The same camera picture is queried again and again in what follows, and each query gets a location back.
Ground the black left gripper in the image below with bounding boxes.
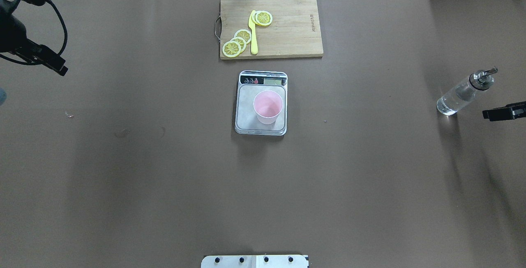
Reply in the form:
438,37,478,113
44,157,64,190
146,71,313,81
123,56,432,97
1,16,68,76

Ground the glass sauce bottle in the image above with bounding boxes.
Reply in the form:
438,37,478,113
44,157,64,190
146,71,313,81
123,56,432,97
436,67,498,116

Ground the pink plastic cup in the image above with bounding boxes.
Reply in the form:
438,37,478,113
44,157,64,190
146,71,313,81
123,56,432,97
252,90,284,125

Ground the digital kitchen scale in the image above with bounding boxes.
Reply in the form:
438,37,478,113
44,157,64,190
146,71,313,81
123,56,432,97
234,71,288,136

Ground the lemon slice lower left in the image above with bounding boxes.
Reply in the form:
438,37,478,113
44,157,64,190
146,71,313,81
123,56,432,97
222,41,243,58

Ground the lemon slice middle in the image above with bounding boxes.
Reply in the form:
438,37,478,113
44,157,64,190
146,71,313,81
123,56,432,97
230,37,247,54

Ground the yellow plastic knife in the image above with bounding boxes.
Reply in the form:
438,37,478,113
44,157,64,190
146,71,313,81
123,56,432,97
248,10,258,55

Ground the lemon slice upper right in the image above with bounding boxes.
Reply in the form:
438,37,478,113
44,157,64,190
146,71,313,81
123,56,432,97
252,11,274,27

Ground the bamboo cutting board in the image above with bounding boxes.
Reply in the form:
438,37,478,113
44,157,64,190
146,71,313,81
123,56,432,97
219,0,324,60

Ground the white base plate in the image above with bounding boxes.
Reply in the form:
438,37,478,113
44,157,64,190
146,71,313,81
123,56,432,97
201,254,310,268

